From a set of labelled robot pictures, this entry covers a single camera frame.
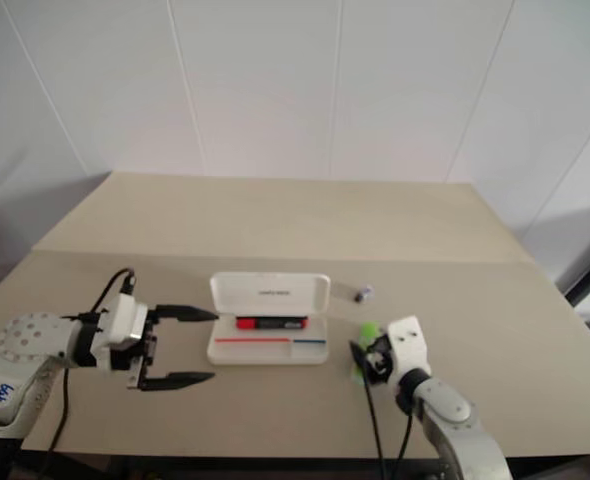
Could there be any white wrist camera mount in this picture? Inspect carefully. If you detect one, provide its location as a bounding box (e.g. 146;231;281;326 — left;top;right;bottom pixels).
383;314;434;387
93;293;149;374

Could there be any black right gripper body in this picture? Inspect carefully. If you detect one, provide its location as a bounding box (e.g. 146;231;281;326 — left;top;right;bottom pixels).
362;333;395;387

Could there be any red marker with black cap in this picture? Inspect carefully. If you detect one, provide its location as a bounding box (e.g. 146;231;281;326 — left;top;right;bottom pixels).
234;315;311;332

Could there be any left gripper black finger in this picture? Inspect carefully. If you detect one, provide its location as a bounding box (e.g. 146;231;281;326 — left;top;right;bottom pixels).
141;370;217;393
154;303;221;324

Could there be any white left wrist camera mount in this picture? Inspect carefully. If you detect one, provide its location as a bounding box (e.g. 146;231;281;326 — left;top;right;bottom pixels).
93;293;149;374

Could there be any white plastic pencil case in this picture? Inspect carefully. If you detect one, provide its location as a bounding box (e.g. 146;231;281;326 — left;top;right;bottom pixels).
206;271;333;368

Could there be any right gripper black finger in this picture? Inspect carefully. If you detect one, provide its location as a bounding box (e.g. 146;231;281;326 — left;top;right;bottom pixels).
348;340;371;372

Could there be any green marker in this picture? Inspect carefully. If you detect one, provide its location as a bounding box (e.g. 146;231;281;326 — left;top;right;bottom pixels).
350;321;384;387

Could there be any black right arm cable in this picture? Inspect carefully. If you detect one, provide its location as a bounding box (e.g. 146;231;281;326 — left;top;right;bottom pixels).
363;372;417;480

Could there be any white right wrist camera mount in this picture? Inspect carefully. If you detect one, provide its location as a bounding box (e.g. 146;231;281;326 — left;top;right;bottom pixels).
383;314;434;387

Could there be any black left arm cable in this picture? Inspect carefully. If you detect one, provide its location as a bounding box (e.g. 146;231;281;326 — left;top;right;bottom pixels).
48;268;137;454

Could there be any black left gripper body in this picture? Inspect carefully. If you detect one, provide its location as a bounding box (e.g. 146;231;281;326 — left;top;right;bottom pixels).
123;306;162;392

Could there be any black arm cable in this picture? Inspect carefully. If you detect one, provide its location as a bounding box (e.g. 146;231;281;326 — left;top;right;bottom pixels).
363;372;417;480
48;268;137;454

